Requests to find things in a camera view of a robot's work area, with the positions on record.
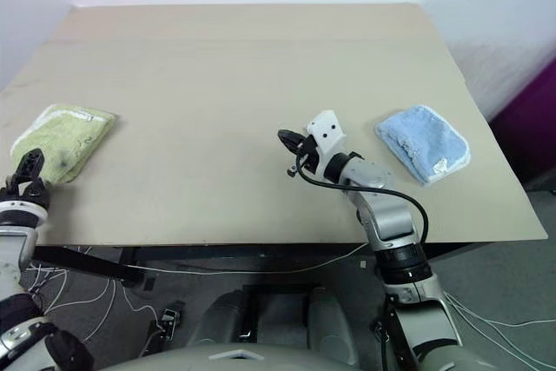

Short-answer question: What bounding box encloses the gray robot torso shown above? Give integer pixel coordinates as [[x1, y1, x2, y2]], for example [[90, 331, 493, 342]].
[[93, 335, 420, 371]]

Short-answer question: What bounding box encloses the thin white floor cable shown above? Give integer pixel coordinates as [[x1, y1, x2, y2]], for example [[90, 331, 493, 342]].
[[441, 286, 556, 371]]

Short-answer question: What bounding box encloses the gray rounded shape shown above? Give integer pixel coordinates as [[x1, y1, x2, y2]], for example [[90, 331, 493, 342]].
[[185, 288, 251, 355]]

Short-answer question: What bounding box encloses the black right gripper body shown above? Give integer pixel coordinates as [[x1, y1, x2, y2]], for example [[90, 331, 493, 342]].
[[293, 132, 323, 176]]

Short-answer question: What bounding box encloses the green fleece towel white trim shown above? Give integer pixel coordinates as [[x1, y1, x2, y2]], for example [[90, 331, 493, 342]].
[[9, 103, 119, 185]]

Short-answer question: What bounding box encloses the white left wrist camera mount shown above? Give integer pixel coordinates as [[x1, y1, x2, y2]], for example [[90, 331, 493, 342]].
[[0, 198, 50, 229]]

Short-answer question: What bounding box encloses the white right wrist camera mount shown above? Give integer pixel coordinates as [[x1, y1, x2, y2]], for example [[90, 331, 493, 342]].
[[306, 109, 347, 180]]

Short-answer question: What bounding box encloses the long white floor cable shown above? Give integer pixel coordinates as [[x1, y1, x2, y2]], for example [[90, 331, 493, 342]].
[[123, 241, 371, 277]]

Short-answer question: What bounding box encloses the black floor device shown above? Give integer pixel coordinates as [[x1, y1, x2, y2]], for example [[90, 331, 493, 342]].
[[149, 308, 182, 342]]

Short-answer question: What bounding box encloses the blue fleece towel white trim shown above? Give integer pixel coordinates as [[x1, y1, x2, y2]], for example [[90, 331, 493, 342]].
[[374, 103, 472, 189]]

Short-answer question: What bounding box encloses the black table frame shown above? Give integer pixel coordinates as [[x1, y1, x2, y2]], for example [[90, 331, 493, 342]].
[[30, 241, 481, 290]]

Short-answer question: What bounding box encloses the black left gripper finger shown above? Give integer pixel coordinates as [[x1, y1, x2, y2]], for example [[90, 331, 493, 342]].
[[30, 149, 47, 185], [15, 149, 33, 184]]

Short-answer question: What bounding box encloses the tangled white floor cable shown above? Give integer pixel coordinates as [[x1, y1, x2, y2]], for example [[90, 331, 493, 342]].
[[23, 244, 169, 346]]

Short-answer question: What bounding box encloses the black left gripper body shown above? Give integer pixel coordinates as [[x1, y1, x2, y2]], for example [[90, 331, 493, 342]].
[[0, 174, 51, 206]]

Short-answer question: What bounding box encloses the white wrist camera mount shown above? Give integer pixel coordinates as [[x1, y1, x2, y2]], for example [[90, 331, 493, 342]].
[[0, 198, 50, 229], [306, 109, 347, 180]]

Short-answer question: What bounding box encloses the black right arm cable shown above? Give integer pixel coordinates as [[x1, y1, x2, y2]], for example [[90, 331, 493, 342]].
[[286, 151, 429, 246]]

